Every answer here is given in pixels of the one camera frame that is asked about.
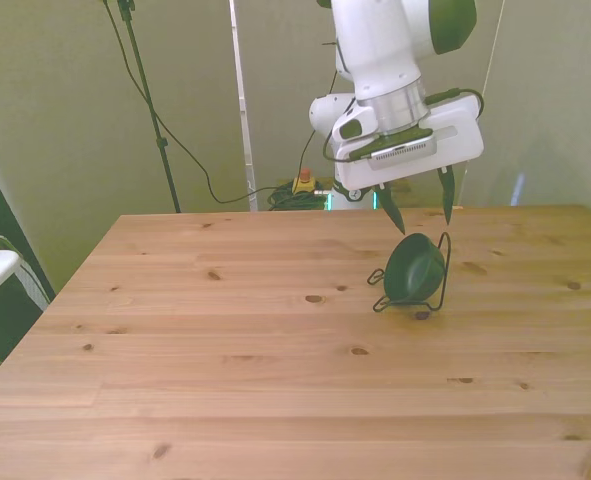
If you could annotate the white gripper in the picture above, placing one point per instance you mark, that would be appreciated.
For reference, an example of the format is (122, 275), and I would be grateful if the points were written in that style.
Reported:
(457, 130)

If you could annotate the dark green bowl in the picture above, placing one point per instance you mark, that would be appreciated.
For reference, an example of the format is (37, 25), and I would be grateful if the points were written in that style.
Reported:
(415, 272)

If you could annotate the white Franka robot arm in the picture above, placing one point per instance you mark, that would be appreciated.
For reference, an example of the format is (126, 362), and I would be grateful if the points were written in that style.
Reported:
(380, 50)

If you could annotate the yellow emergency stop button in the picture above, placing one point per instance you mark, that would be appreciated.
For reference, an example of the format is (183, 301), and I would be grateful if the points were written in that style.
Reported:
(305, 184)

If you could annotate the thin dark tripod pole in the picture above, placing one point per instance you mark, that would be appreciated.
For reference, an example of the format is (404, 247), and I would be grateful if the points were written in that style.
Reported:
(162, 144)

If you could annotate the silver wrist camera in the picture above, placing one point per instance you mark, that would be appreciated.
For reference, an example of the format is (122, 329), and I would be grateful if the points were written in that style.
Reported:
(402, 150)

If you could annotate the white vertical rail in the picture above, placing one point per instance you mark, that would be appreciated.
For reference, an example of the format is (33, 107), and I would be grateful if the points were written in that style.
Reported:
(242, 125)

